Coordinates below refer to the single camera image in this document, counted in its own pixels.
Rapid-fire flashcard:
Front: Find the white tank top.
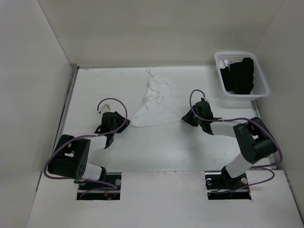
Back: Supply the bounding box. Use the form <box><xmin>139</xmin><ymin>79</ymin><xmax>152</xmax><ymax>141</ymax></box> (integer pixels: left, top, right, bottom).
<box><xmin>130</xmin><ymin>68</ymin><xmax>181</xmax><ymax>128</ymax></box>

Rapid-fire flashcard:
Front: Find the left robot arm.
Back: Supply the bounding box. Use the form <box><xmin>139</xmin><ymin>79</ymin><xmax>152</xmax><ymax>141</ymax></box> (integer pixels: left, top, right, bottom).
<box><xmin>43</xmin><ymin>111</ymin><xmax>131</xmax><ymax>190</ymax></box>

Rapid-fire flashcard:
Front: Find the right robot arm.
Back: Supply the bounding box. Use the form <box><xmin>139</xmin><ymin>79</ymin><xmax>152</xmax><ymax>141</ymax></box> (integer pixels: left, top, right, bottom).
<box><xmin>181</xmin><ymin>99</ymin><xmax>277</xmax><ymax>190</ymax></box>

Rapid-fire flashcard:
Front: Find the black tank top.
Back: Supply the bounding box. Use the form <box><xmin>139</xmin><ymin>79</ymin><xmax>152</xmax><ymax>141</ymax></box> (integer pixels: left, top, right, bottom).
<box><xmin>220</xmin><ymin>57</ymin><xmax>254</xmax><ymax>95</ymax></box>

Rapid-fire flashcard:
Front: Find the small white cloth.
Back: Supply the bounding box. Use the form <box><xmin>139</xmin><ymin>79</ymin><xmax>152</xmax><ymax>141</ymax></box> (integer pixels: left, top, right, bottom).
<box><xmin>218</xmin><ymin>59</ymin><xmax>229</xmax><ymax>69</ymax></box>

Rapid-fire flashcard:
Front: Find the white plastic basket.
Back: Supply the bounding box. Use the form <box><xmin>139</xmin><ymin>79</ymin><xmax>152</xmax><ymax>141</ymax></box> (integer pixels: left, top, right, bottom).
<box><xmin>214</xmin><ymin>51</ymin><xmax>269</xmax><ymax>102</ymax></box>

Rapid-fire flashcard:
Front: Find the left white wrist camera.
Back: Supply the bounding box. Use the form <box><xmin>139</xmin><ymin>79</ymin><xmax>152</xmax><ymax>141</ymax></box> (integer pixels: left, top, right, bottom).
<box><xmin>99</xmin><ymin>104</ymin><xmax>111</xmax><ymax>115</ymax></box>

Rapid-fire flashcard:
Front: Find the metal table edge rail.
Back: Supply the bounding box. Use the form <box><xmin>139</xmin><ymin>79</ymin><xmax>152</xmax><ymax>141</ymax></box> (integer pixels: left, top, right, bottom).
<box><xmin>51</xmin><ymin>64</ymin><xmax>79</xmax><ymax>154</ymax></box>

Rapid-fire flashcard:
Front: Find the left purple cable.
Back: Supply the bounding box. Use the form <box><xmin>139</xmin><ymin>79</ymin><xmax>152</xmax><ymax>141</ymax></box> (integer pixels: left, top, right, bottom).
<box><xmin>43</xmin><ymin>97</ymin><xmax>129</xmax><ymax>199</ymax></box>

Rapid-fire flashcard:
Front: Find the purple cable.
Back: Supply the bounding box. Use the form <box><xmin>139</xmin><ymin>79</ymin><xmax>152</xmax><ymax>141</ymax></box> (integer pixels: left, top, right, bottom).
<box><xmin>43</xmin><ymin>97</ymin><xmax>129</xmax><ymax>199</ymax></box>
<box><xmin>189</xmin><ymin>89</ymin><xmax>284</xmax><ymax>192</ymax></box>

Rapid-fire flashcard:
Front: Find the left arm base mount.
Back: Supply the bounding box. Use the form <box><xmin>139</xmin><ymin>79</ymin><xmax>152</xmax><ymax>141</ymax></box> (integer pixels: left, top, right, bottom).
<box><xmin>74</xmin><ymin>173</ymin><xmax>122</xmax><ymax>201</ymax></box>

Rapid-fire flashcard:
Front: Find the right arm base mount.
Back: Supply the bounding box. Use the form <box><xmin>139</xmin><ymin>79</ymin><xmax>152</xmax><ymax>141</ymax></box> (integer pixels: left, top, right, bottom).
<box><xmin>205</xmin><ymin>173</ymin><xmax>251</xmax><ymax>200</ymax></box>

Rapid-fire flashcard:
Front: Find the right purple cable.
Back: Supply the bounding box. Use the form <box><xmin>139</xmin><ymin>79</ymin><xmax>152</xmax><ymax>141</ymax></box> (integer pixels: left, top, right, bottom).
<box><xmin>189</xmin><ymin>89</ymin><xmax>284</xmax><ymax>192</ymax></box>

